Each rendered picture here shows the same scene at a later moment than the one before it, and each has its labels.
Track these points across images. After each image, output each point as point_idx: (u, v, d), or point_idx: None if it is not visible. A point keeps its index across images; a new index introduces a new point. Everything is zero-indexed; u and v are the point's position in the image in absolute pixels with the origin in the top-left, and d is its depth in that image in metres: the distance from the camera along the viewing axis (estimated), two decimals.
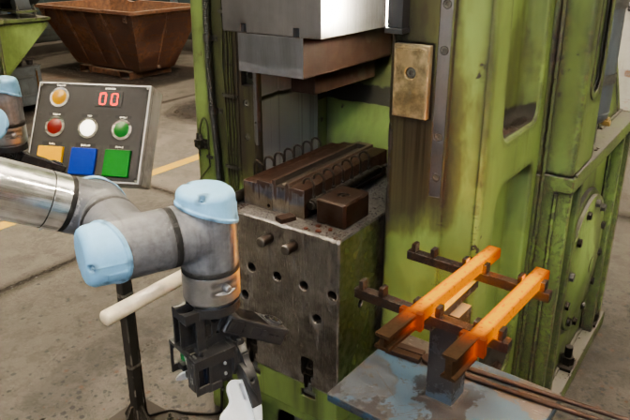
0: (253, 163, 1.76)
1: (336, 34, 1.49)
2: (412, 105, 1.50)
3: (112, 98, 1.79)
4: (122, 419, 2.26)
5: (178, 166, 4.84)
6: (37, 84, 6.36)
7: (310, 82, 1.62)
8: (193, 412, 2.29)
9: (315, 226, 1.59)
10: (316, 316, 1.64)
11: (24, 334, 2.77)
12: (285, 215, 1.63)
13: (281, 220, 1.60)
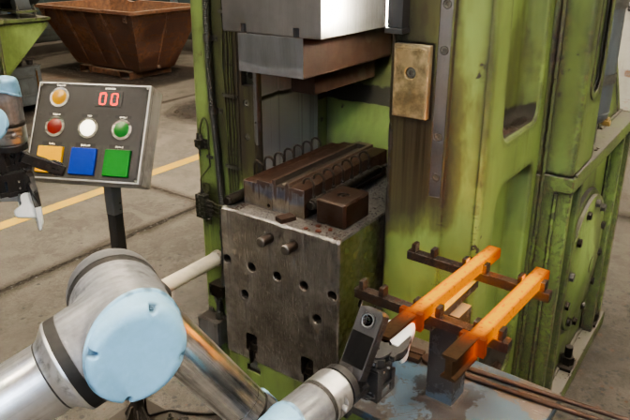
0: (253, 163, 1.76)
1: (336, 34, 1.49)
2: (412, 105, 1.50)
3: (112, 98, 1.79)
4: (122, 419, 2.26)
5: (178, 166, 4.84)
6: (37, 84, 6.36)
7: (310, 82, 1.62)
8: (193, 412, 2.29)
9: (315, 226, 1.59)
10: (316, 316, 1.64)
11: (24, 334, 2.77)
12: (285, 215, 1.63)
13: (281, 220, 1.60)
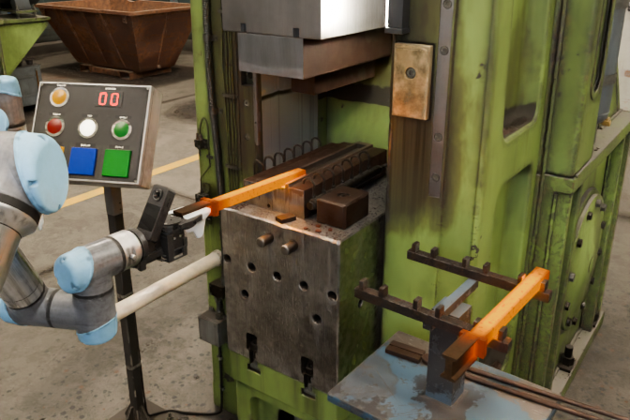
0: (253, 163, 1.76)
1: (336, 34, 1.49)
2: (412, 105, 1.50)
3: (112, 98, 1.79)
4: (122, 419, 2.26)
5: (178, 166, 4.84)
6: (37, 84, 6.36)
7: (310, 82, 1.62)
8: (193, 412, 2.29)
9: (315, 226, 1.59)
10: (316, 316, 1.64)
11: (24, 334, 2.77)
12: (285, 215, 1.63)
13: (281, 220, 1.60)
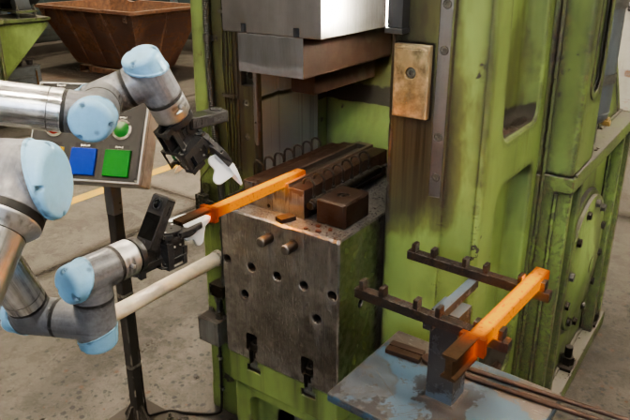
0: (253, 163, 1.76)
1: (336, 34, 1.49)
2: (412, 105, 1.50)
3: None
4: (122, 419, 2.26)
5: None
6: (37, 84, 6.36)
7: (310, 82, 1.62)
8: (193, 412, 2.29)
9: (315, 226, 1.59)
10: (316, 316, 1.64)
11: None
12: (285, 215, 1.63)
13: (281, 220, 1.60)
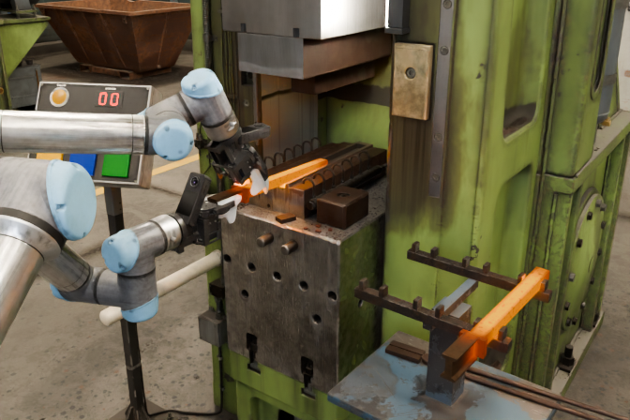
0: None
1: (336, 34, 1.49)
2: (412, 105, 1.50)
3: (112, 98, 1.79)
4: (122, 419, 2.26)
5: (178, 166, 4.84)
6: (37, 84, 6.36)
7: (310, 82, 1.62)
8: (193, 412, 2.29)
9: (315, 226, 1.59)
10: (316, 316, 1.64)
11: (24, 334, 2.77)
12: (285, 215, 1.63)
13: (281, 220, 1.60)
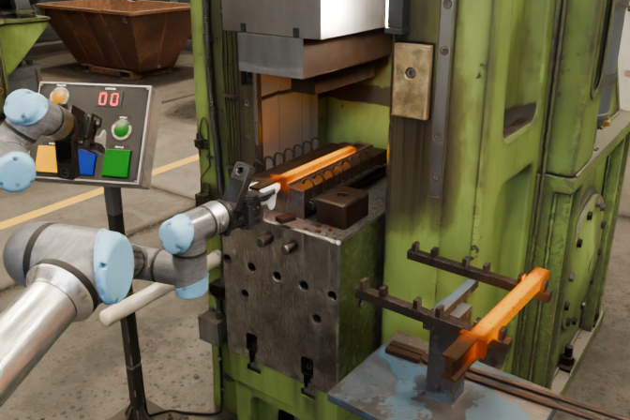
0: (253, 163, 1.76)
1: (336, 34, 1.49)
2: (412, 105, 1.50)
3: (112, 98, 1.79)
4: (122, 419, 2.26)
5: (178, 166, 4.84)
6: (37, 84, 6.36)
7: (310, 82, 1.62)
8: (193, 412, 2.29)
9: (315, 226, 1.59)
10: (316, 316, 1.64)
11: None
12: (285, 215, 1.63)
13: (281, 220, 1.60)
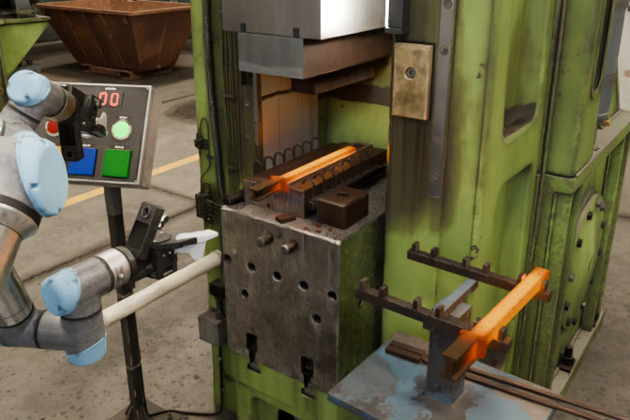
0: (253, 163, 1.76)
1: (336, 34, 1.49)
2: (412, 105, 1.50)
3: (112, 98, 1.79)
4: (122, 419, 2.26)
5: (178, 166, 4.84)
6: None
7: (310, 82, 1.62)
8: (193, 412, 2.29)
9: (315, 226, 1.59)
10: (316, 316, 1.64)
11: None
12: (285, 215, 1.63)
13: (281, 220, 1.60)
